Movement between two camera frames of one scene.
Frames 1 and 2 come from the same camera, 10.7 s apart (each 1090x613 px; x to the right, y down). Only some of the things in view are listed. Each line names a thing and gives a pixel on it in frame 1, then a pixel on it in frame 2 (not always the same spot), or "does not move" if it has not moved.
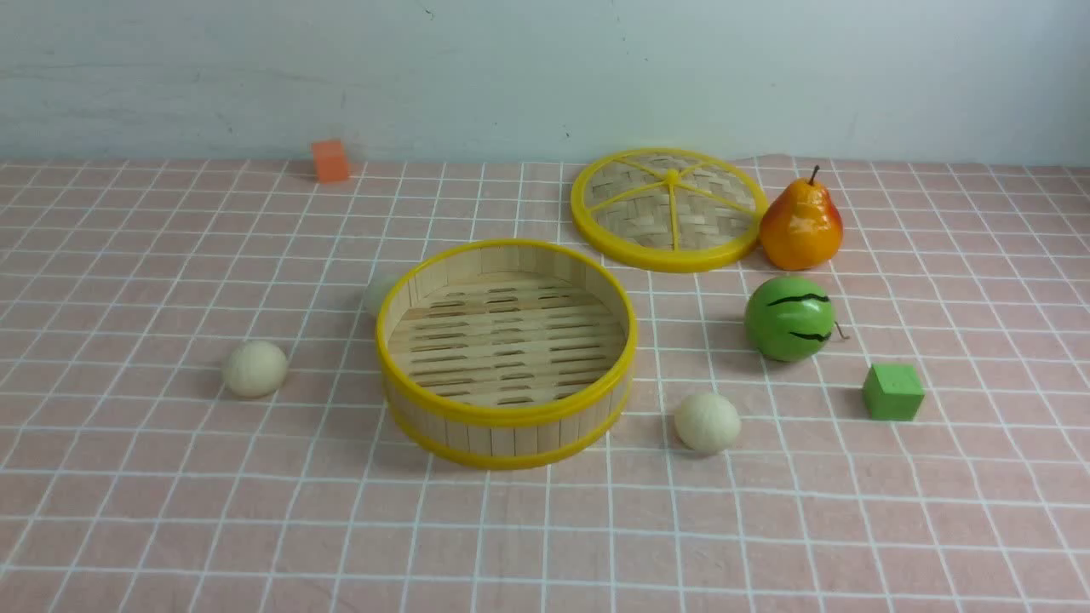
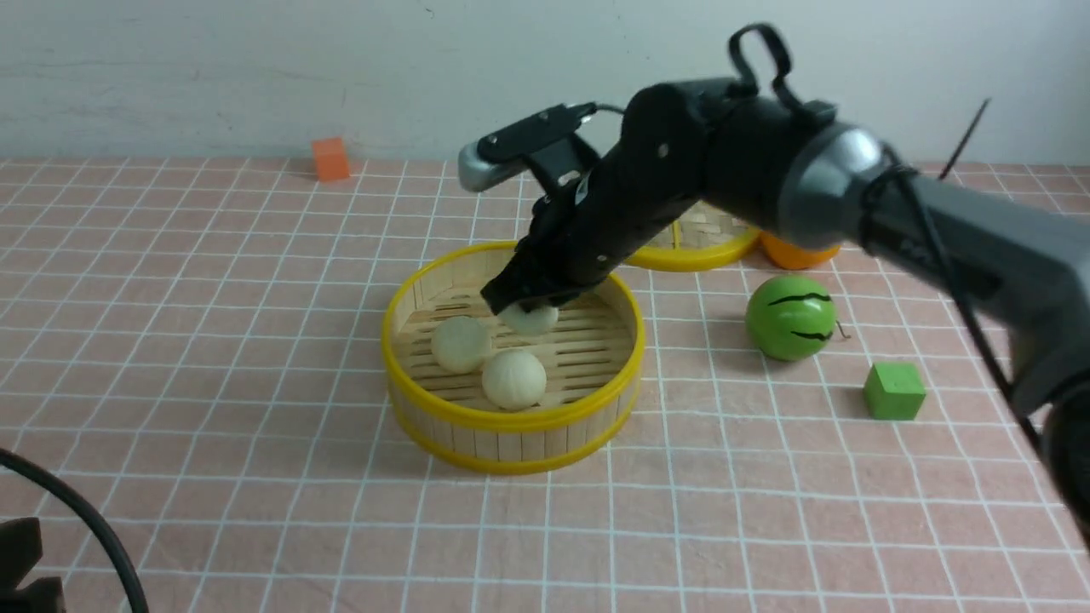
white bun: [255, 369] → [461, 345]
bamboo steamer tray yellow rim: [506, 354] does not move
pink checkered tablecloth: [126, 459] does not move
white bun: [708, 424] → [514, 380]
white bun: [375, 291] → [542, 320]
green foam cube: [892, 392] does not move
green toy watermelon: [788, 317] does not move
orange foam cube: [331, 164] does not move
